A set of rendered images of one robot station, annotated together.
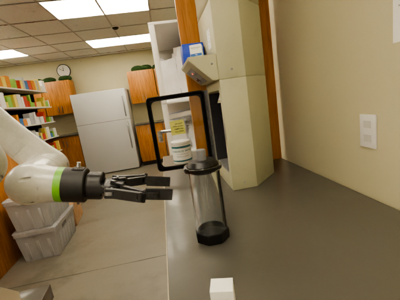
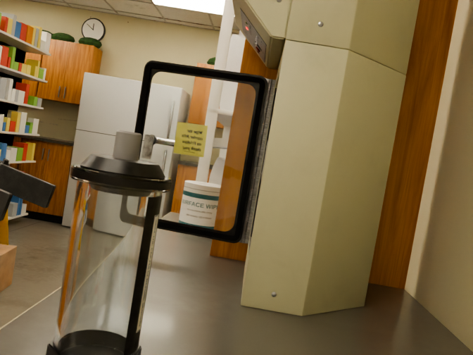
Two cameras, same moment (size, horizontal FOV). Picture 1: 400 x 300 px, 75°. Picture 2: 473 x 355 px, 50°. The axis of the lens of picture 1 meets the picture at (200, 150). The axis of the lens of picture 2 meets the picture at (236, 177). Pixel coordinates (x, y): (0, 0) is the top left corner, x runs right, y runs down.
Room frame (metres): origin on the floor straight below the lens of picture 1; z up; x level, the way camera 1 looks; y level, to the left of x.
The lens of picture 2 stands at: (0.19, -0.21, 1.21)
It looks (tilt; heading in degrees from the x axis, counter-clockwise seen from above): 3 degrees down; 9
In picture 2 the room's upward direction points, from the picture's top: 9 degrees clockwise
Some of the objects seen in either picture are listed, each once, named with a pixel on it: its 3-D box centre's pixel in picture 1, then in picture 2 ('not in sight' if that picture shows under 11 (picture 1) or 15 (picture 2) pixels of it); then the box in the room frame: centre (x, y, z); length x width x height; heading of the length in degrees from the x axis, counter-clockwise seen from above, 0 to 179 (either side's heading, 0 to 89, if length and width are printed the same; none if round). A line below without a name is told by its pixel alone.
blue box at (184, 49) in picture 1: (192, 55); not in sight; (1.31, -0.03, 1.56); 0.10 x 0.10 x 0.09; 7
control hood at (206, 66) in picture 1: (197, 73); (257, 27); (1.22, -0.04, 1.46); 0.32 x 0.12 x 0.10; 7
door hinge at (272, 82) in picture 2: (210, 127); (258, 162); (1.37, -0.07, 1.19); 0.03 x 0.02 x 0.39; 7
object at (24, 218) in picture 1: (41, 203); not in sight; (2.68, 1.76, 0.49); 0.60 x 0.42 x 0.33; 7
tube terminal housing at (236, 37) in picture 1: (240, 97); (334, 108); (1.24, -0.22, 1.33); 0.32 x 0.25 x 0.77; 7
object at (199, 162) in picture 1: (202, 161); (124, 161); (0.72, 0.00, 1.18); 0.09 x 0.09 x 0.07
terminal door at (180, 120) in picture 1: (180, 131); (193, 151); (1.38, 0.09, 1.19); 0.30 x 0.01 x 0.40; 89
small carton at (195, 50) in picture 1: (196, 52); not in sight; (1.18, -0.05, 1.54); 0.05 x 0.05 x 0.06; 80
